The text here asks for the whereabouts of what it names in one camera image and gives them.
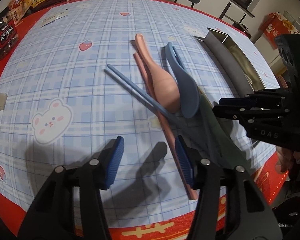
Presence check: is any right hand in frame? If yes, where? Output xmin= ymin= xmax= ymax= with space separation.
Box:
xmin=275 ymin=146 xmax=300 ymax=174

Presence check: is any pink chopstick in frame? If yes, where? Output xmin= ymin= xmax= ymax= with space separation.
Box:
xmin=133 ymin=53 xmax=198 ymax=200

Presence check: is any red label snack jar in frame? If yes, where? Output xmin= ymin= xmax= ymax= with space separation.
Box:
xmin=0 ymin=20 xmax=19 ymax=59

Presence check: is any white paper tag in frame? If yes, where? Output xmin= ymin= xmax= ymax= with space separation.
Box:
xmin=40 ymin=8 xmax=69 ymax=27

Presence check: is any red gift box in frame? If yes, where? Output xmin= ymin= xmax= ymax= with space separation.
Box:
xmin=259 ymin=12 xmax=300 ymax=49

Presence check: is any blue chopstick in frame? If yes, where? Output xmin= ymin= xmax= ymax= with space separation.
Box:
xmin=107 ymin=64 xmax=190 ymax=133

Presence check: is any black metal rack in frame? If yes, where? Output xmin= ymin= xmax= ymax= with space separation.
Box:
xmin=218 ymin=2 xmax=255 ymax=31

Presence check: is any plaid cartoon table mat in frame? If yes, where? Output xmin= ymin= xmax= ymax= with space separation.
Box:
xmin=0 ymin=0 xmax=281 ymax=230

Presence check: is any blue plastic spoon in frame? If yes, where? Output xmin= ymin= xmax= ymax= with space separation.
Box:
xmin=165 ymin=42 xmax=199 ymax=119

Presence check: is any stainless steel utensil tray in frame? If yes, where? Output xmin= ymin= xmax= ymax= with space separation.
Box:
xmin=196 ymin=28 xmax=266 ymax=97

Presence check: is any pink plastic spoon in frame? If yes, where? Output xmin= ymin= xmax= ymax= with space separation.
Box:
xmin=135 ymin=34 xmax=180 ymax=113

